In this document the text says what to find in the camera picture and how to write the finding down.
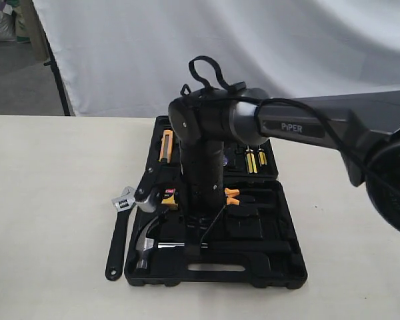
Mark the orange handled pliers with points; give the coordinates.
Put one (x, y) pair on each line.
(234, 197)

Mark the small yellow black screwdriver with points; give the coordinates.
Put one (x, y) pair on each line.
(261, 156)

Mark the black electrical tape roll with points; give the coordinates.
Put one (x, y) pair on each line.
(225, 161)

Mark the yellow black tape measure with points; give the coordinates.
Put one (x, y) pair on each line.
(168, 198)

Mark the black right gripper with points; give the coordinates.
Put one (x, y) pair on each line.
(203, 180)

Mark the large yellow black screwdriver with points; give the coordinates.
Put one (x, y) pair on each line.
(250, 161)

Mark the black handled adjustable wrench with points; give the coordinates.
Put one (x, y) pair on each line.
(124, 205)

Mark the white woven sack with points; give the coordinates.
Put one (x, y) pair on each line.
(7, 24)

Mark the black backdrop stand pole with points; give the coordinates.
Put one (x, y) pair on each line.
(58, 80)

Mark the orange utility knife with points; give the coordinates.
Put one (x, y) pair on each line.
(166, 146)

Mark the white backdrop cloth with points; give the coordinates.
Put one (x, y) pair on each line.
(130, 58)

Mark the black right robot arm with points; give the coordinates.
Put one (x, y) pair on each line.
(364, 128)

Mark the black plastic tool case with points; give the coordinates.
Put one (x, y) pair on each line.
(253, 243)

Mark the green printed bag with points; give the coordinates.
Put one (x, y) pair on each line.
(21, 32)

